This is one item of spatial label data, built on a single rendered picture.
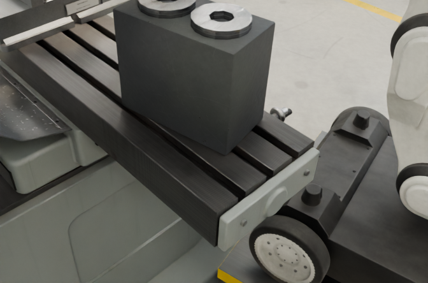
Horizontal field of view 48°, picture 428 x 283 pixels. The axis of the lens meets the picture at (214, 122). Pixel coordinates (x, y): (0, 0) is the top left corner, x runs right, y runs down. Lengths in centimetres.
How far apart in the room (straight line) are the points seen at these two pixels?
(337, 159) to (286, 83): 136
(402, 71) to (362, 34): 228
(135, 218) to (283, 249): 38
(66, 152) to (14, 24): 28
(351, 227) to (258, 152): 50
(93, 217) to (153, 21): 58
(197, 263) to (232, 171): 84
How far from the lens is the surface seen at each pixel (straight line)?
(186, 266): 154
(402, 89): 103
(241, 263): 131
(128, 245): 133
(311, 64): 286
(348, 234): 120
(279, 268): 127
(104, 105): 87
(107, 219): 120
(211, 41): 67
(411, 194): 118
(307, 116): 244
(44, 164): 99
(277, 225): 115
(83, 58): 100
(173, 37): 70
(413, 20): 101
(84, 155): 99
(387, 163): 142
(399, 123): 114
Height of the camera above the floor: 148
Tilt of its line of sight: 39 degrees down
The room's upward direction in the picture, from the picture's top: 3 degrees clockwise
